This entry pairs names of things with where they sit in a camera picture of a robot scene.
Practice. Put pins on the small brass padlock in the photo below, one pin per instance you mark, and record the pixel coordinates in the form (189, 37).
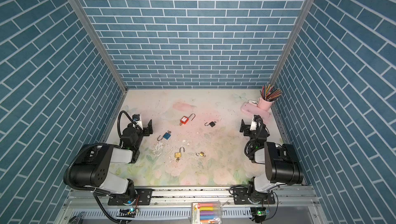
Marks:
(201, 154)

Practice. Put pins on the black padlock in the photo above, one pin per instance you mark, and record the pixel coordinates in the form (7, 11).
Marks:
(211, 124)

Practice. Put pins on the box of coloured markers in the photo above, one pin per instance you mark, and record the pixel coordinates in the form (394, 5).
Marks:
(206, 212)

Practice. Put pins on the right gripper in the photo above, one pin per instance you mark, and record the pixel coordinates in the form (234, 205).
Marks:
(245, 126)

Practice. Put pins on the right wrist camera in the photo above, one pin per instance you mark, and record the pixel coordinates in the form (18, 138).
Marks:
(257, 123)

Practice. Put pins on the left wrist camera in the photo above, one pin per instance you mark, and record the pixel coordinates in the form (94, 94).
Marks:
(137, 121)

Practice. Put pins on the blue padlock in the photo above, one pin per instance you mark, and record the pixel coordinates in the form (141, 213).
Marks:
(166, 136)

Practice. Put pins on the coloured pencils bunch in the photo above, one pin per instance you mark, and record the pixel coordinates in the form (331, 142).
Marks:
(270, 94)

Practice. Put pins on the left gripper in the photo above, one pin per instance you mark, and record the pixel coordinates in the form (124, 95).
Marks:
(147, 128)

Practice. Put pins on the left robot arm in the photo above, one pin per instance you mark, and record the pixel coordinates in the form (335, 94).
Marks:
(89, 170)

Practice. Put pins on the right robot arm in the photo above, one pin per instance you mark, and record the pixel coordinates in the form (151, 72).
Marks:
(282, 166)

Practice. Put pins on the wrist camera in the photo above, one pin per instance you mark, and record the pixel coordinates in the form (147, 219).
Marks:
(257, 123)
(137, 121)

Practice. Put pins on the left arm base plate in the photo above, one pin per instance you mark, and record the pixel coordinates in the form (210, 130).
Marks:
(141, 196)

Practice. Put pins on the pink pencil case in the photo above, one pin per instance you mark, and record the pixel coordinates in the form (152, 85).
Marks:
(251, 109)

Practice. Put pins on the large brass padlock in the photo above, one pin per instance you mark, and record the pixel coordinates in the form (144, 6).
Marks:
(178, 154)

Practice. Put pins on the aluminium rail frame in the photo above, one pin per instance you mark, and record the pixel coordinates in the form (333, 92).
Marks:
(292, 205)

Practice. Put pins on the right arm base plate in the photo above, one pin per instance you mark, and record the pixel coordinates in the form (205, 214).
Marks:
(241, 196)

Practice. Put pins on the red padlock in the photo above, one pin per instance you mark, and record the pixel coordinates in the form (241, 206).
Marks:
(184, 120)

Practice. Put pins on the pink pencil cup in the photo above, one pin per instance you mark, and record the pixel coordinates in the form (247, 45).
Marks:
(264, 104)

